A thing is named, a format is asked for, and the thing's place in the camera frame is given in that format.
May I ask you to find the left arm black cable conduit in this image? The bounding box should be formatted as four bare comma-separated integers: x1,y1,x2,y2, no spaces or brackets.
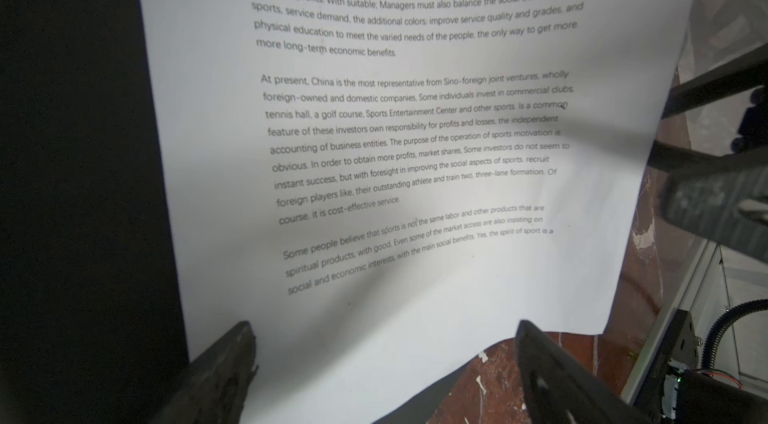
698,297,768,371

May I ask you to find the blue and black file folder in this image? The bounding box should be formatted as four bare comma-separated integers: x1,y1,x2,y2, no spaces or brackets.
1,0,187,423

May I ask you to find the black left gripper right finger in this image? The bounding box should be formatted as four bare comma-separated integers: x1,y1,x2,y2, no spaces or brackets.
515,320,650,423

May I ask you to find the white printed paper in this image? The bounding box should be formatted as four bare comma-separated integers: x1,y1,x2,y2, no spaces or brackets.
140,0,692,423

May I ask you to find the aluminium front rail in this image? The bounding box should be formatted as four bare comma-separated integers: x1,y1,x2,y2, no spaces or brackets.
620,240,768,407

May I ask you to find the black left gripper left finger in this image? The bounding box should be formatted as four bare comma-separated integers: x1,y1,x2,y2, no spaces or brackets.
149,321,258,424

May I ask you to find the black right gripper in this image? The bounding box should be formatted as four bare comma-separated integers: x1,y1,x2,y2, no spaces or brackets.
659,44,768,262

